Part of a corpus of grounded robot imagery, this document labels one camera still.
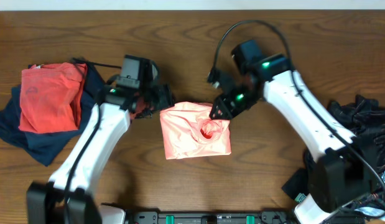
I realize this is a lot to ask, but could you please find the pink printed t-shirt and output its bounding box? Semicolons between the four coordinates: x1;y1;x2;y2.
160;101;231;160

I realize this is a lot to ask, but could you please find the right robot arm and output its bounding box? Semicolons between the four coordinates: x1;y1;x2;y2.
208;40;377;223

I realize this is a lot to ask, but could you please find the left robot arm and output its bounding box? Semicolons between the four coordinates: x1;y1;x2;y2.
26;55;174;224

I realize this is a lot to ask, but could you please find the folded orange red shirt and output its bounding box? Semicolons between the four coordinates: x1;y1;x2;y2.
19;62;87;134

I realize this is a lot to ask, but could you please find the folded navy blue garment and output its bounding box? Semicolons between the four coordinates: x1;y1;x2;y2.
0;61;104;166

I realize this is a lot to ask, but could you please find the black patterned garment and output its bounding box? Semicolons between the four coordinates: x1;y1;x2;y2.
282;95;385;218

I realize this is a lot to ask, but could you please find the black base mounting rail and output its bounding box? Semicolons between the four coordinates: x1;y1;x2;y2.
124;210;297;224

